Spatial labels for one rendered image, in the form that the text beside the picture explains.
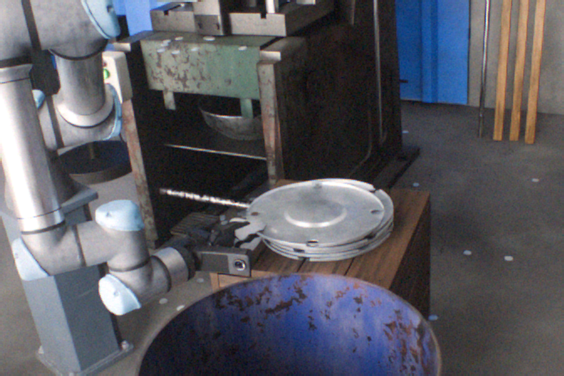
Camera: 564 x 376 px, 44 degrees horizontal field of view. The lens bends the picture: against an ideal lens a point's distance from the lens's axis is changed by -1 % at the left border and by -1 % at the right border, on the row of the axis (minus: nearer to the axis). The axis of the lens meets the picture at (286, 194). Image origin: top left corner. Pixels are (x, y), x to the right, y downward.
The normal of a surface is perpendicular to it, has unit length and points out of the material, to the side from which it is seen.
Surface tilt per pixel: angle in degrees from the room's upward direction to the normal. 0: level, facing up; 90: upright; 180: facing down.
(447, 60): 90
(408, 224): 0
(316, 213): 3
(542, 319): 0
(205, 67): 90
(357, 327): 88
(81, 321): 90
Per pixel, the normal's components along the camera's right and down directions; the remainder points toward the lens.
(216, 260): -0.23, 0.43
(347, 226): -0.05, -0.90
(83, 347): 0.71, 0.26
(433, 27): 0.42, 0.38
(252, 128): 0.07, 0.67
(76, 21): 0.36, 0.58
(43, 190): 0.69, 0.04
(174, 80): -0.47, 0.44
